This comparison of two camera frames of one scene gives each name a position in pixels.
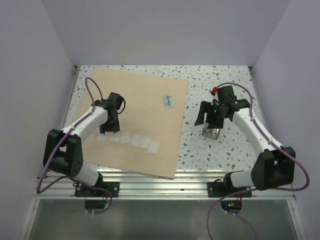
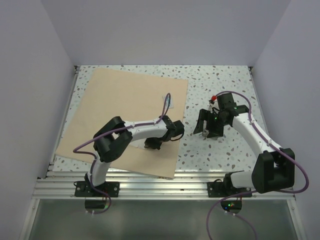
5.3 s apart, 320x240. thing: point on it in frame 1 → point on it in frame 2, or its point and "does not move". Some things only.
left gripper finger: (116, 125) → (155, 145)
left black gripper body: (111, 123) → (159, 139)
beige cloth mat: (150, 125) does not move
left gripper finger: (104, 128) → (148, 142)
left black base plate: (113, 188) does not move
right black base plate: (218, 189) does not move
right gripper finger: (215, 122) → (215, 132)
